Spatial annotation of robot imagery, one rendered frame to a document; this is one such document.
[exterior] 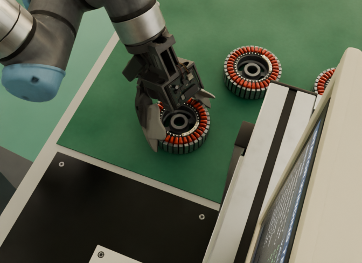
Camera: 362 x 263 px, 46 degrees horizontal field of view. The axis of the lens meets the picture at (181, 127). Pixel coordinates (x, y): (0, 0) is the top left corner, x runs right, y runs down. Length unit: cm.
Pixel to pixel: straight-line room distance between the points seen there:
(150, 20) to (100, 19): 142
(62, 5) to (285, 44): 50
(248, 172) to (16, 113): 152
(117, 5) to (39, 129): 118
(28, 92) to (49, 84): 4
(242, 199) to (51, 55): 35
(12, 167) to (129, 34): 113
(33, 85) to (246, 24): 54
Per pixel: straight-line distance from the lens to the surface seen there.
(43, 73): 58
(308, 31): 98
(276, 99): 40
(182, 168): 76
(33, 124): 177
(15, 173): 167
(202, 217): 71
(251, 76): 84
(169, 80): 65
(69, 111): 85
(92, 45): 195
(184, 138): 74
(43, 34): 59
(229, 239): 34
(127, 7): 62
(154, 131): 72
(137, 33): 63
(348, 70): 16
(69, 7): 64
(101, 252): 69
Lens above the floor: 144
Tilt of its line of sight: 60 degrees down
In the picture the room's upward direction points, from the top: straight up
